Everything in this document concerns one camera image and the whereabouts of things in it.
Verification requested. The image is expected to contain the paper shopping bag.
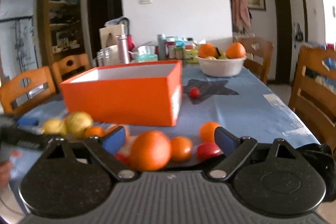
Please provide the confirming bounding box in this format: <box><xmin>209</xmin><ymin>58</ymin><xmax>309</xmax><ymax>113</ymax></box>
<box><xmin>99</xmin><ymin>24</ymin><xmax>125</xmax><ymax>49</ymax></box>

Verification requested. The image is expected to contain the pink thermos bottle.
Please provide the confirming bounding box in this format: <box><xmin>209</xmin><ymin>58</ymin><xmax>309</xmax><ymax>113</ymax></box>
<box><xmin>116</xmin><ymin>35</ymin><xmax>130</xmax><ymax>64</ymax></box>

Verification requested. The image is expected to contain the green yellow mug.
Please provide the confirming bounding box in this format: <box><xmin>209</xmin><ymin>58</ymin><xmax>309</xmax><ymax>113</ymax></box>
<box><xmin>184</xmin><ymin>48</ymin><xmax>199</xmax><ymax>64</ymax></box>

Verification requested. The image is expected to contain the orange in bowl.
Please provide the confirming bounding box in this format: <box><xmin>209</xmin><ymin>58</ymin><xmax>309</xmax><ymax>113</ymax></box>
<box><xmin>226</xmin><ymin>42</ymin><xmax>246</xmax><ymax>59</ymax></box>
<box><xmin>198</xmin><ymin>43</ymin><xmax>218</xmax><ymax>59</ymax></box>

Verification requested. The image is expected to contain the wooden chair near left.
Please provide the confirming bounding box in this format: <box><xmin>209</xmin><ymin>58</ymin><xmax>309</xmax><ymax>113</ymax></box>
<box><xmin>1</xmin><ymin>67</ymin><xmax>56</xmax><ymax>115</ymax></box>

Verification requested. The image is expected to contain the pink hanging cloth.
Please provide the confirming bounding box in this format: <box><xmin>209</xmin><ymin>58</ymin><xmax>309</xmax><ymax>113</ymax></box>
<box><xmin>232</xmin><ymin>0</ymin><xmax>251</xmax><ymax>31</ymax></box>

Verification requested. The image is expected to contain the left orange in bowl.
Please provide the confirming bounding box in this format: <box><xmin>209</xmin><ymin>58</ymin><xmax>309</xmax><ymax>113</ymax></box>
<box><xmin>198</xmin><ymin>43</ymin><xmax>218</xmax><ymax>59</ymax></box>

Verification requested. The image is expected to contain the small orange mandarin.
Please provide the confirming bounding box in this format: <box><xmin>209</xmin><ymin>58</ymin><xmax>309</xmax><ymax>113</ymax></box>
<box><xmin>83</xmin><ymin>126</ymin><xmax>106</xmax><ymax>139</ymax></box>
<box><xmin>171</xmin><ymin>136</ymin><xmax>193</xmax><ymax>162</ymax></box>
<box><xmin>199</xmin><ymin>121</ymin><xmax>220</xmax><ymax>143</ymax></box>

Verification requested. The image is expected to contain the wooden chair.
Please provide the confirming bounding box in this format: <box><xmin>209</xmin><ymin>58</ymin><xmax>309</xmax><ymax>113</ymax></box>
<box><xmin>238</xmin><ymin>37</ymin><xmax>274</xmax><ymax>84</ymax></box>
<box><xmin>289</xmin><ymin>46</ymin><xmax>335</xmax><ymax>153</ymax></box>
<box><xmin>1</xmin><ymin>67</ymin><xmax>56</xmax><ymax>115</ymax></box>
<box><xmin>52</xmin><ymin>53</ymin><xmax>91</xmax><ymax>90</ymax></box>

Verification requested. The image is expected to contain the large orange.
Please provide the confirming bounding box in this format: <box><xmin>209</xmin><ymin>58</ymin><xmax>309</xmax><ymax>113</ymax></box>
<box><xmin>129</xmin><ymin>131</ymin><xmax>171</xmax><ymax>172</ymax></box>

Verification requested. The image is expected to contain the red folded umbrella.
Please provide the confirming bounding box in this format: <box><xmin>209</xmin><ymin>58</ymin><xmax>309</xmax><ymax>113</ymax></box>
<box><xmin>126</xmin><ymin>35</ymin><xmax>135</xmax><ymax>51</ymax></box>

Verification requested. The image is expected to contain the wooden chair near right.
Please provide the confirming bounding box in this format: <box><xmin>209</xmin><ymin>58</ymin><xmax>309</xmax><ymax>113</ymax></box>
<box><xmin>289</xmin><ymin>46</ymin><xmax>335</xmax><ymax>153</ymax></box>

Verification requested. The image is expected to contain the orange cardboard box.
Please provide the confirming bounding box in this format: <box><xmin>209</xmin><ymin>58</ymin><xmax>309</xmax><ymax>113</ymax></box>
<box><xmin>60</xmin><ymin>60</ymin><xmax>183</xmax><ymax>127</ymax></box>

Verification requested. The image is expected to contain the yellow lemon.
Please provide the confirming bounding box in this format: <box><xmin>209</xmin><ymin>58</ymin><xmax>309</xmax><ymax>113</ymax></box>
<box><xmin>42</xmin><ymin>118</ymin><xmax>67</xmax><ymax>136</ymax></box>

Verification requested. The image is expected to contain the white fruit bowl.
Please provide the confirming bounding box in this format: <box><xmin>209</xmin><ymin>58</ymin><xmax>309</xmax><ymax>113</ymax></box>
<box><xmin>196</xmin><ymin>56</ymin><xmax>247</xmax><ymax>77</ymax></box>

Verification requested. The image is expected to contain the tissue box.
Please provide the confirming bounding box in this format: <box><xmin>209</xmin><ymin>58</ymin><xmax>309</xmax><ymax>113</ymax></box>
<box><xmin>135</xmin><ymin>46</ymin><xmax>158</xmax><ymax>63</ymax></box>

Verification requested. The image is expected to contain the grey tall cup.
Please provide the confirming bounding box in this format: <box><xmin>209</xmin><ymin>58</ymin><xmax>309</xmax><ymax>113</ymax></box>
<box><xmin>157</xmin><ymin>34</ymin><xmax>166</xmax><ymax>61</ymax></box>

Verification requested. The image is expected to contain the wooden chair far left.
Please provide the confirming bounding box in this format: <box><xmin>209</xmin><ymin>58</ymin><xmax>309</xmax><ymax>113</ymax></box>
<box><xmin>52</xmin><ymin>53</ymin><xmax>91</xmax><ymax>90</ymax></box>

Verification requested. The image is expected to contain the right orange in bowl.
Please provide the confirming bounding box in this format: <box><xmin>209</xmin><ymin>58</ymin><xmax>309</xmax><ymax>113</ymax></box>
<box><xmin>226</xmin><ymin>42</ymin><xmax>246</xmax><ymax>59</ymax></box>

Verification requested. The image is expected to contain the person's left hand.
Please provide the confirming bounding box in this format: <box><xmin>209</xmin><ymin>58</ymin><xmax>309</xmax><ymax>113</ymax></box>
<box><xmin>0</xmin><ymin>161</ymin><xmax>13</xmax><ymax>189</ymax></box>

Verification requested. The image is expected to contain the red tomato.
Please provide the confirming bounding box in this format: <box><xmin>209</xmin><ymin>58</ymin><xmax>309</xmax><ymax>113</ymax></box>
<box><xmin>189</xmin><ymin>87</ymin><xmax>201</xmax><ymax>100</ymax></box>
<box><xmin>196</xmin><ymin>142</ymin><xmax>223</xmax><ymax>162</ymax></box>

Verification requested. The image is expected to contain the yellow pear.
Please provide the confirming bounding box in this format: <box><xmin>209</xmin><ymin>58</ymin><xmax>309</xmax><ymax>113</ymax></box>
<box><xmin>65</xmin><ymin>111</ymin><xmax>93</xmax><ymax>139</ymax></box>

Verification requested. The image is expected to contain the clear glass jar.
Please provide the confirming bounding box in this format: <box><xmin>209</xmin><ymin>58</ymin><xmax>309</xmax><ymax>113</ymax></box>
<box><xmin>96</xmin><ymin>47</ymin><xmax>113</xmax><ymax>67</ymax></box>

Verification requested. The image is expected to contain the wooden shelf cabinet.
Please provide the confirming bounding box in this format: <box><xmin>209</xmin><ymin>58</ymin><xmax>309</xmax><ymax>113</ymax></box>
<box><xmin>37</xmin><ymin>0</ymin><xmax>85</xmax><ymax>66</ymax></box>

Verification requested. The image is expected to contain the wooden chair far right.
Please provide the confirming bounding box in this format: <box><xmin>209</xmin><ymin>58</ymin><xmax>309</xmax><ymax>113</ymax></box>
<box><xmin>238</xmin><ymin>37</ymin><xmax>274</xmax><ymax>84</ymax></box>

